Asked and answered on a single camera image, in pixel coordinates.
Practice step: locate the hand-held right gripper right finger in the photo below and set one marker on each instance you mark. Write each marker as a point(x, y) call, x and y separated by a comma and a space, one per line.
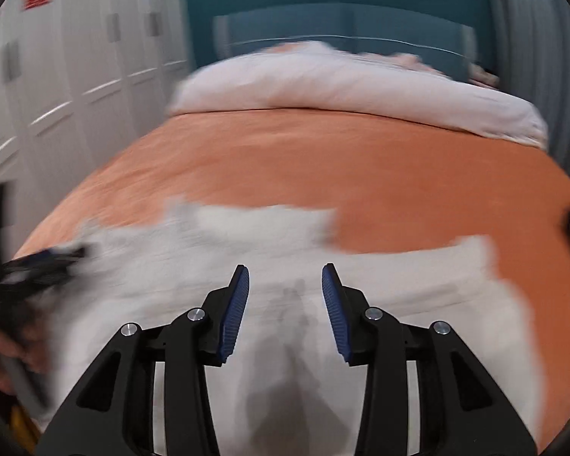
point(335, 313)

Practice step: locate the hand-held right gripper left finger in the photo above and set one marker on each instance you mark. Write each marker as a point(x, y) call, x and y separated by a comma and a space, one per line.
point(235, 313)

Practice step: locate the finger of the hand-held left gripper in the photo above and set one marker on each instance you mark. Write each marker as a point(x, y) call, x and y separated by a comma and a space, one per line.
point(42, 261)

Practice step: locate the white zip-up jacket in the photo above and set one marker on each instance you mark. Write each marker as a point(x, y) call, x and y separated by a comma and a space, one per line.
point(408, 294)

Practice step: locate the orange bed blanket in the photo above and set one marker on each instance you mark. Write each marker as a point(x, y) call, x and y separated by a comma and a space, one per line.
point(313, 161)

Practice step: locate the yellow object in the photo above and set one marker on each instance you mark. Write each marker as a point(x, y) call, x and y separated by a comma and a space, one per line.
point(21, 432)

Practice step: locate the white panelled wardrobe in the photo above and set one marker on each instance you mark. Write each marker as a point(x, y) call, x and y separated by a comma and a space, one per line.
point(76, 80)

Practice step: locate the pale pink duvet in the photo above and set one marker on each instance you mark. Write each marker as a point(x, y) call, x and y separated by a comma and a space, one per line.
point(361, 85)

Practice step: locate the peach ruffled pillow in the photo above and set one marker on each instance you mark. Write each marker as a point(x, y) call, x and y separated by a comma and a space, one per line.
point(292, 47)
point(408, 61)

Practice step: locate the plush toy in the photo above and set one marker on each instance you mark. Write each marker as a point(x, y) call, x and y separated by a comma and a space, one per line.
point(484, 76)

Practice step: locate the blue upholstered headboard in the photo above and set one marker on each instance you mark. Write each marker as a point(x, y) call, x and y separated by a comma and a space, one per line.
point(361, 21)

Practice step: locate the grey curtain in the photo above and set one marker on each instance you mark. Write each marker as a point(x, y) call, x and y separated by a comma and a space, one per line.
point(536, 57)

